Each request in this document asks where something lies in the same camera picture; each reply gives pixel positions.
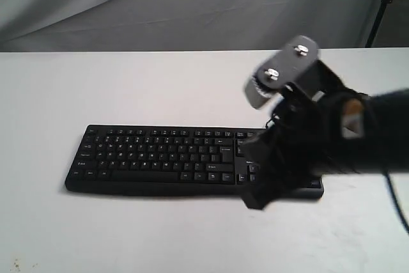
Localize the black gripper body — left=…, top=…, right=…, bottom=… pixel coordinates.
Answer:
left=272, top=60, right=383, bottom=174

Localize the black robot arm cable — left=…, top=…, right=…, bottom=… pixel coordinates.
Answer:
left=383, top=167, right=409, bottom=234

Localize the black acer keyboard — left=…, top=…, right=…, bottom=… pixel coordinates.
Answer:
left=65, top=124, right=325, bottom=201

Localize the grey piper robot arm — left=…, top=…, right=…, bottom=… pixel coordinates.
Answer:
left=241, top=60, right=408, bottom=210

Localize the grey backdrop cloth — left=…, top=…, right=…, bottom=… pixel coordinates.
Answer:
left=1, top=0, right=382, bottom=52

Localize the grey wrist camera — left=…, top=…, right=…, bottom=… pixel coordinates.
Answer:
left=244, top=36, right=320, bottom=109

